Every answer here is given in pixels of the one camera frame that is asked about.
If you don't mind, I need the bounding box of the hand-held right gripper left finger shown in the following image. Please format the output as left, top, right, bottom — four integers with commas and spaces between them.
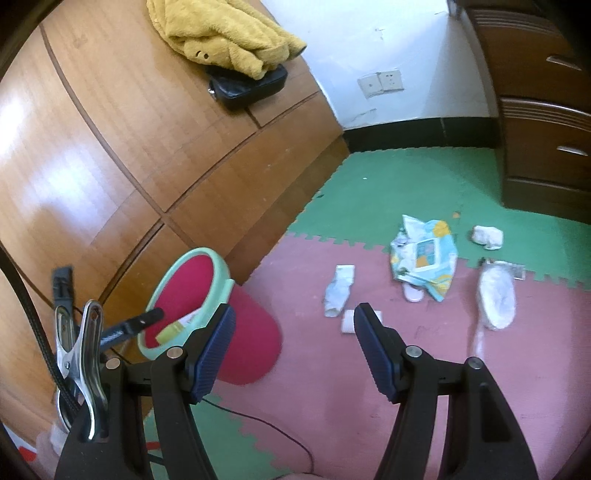
55, 302, 237, 480

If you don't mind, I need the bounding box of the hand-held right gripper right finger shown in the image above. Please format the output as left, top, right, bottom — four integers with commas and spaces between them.
353, 302, 541, 480

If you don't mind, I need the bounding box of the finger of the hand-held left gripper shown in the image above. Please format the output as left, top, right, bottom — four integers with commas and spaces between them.
52, 264, 75, 308
99, 308, 165, 346

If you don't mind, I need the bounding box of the red bin with green rim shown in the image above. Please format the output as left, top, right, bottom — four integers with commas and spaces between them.
136, 248, 282, 384

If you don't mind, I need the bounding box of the metal spring clip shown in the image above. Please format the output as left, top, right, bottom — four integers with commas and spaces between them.
54, 299, 110, 439

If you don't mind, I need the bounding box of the pink foam floor mat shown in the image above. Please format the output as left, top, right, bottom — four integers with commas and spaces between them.
210, 233, 591, 480

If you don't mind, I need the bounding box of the green foam floor mat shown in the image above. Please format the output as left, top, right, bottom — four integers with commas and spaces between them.
143, 392, 308, 480
284, 148, 591, 291

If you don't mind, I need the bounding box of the blue yellow wet wipe pack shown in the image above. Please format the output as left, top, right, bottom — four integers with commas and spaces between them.
390, 215, 459, 302

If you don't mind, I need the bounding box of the wooden wardrobe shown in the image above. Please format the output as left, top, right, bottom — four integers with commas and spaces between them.
0, 0, 349, 444

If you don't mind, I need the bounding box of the white crumpled plastic bag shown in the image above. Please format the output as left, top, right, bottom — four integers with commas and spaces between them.
470, 262, 518, 358

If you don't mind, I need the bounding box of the white crumpled paper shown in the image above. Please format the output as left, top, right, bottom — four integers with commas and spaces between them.
471, 224, 505, 251

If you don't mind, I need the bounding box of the black bag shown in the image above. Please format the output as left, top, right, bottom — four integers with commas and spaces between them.
207, 64, 288, 112

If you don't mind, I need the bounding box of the dark wooden nightstand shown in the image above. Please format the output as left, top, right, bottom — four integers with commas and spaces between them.
462, 0, 591, 217

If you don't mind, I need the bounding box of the yellow towel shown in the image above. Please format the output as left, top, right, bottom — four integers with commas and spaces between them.
147, 0, 308, 78

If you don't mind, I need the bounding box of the thick black braided cable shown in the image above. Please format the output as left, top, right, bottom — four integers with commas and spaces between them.
0, 244, 81, 416

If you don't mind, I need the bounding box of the thin black cable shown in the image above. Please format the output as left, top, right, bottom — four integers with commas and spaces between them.
148, 399, 315, 474

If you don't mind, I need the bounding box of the white wall socket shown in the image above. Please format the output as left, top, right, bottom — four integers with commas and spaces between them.
358, 74, 384, 99
378, 68, 404, 92

